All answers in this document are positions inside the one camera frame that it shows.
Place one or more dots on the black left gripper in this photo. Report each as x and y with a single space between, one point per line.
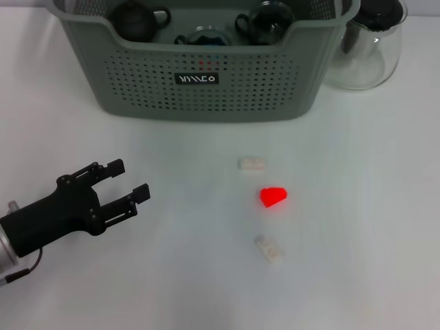
58 213

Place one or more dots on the white two-stud brick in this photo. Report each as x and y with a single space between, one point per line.
251 164

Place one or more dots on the large orange-red sloped brick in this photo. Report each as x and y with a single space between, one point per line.
273 196

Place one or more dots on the white plate brick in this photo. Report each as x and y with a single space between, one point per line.
269 251

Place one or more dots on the glass teacup black base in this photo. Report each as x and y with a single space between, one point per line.
271 24
192 38

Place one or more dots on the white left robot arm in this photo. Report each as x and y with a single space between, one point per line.
7 254

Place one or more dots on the grey perforated storage bin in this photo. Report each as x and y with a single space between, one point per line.
154 89

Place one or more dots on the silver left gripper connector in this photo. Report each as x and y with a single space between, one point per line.
12 205

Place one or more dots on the dark brown clay teapot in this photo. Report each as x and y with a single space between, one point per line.
134 20

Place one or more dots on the glass carafe black lid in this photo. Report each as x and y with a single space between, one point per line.
364 65

